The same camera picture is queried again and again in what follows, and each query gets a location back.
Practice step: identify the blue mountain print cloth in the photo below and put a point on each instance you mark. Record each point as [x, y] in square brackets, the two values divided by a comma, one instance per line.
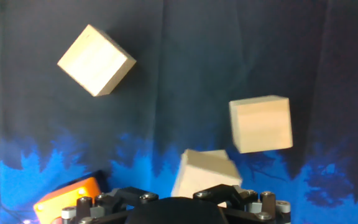
[179, 93]

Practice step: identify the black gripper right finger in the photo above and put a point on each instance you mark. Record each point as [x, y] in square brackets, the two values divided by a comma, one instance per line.
[228, 194]

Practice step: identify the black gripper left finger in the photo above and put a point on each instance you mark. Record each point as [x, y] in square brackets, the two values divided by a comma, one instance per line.
[129, 196]

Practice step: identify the orange square base block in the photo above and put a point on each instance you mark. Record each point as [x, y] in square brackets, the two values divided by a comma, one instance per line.
[64, 197]

